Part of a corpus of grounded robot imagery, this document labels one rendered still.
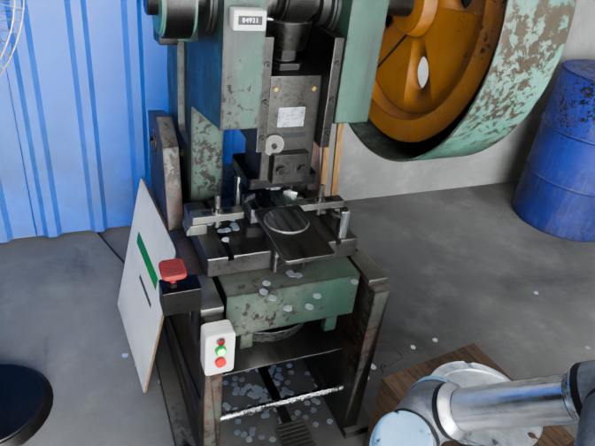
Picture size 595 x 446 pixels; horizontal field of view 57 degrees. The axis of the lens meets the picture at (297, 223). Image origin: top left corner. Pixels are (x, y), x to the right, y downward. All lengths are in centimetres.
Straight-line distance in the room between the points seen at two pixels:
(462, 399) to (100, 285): 174
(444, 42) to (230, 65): 54
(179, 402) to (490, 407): 115
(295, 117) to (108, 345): 124
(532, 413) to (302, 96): 86
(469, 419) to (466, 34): 85
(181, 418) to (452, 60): 137
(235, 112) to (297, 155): 22
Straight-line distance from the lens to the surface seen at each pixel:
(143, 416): 200
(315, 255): 137
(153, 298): 191
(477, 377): 175
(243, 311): 147
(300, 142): 143
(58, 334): 233
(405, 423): 117
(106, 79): 253
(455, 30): 143
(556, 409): 109
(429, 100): 150
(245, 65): 126
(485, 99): 126
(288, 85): 136
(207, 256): 146
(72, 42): 246
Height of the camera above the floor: 157
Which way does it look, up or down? 32 degrees down
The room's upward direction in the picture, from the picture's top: 7 degrees clockwise
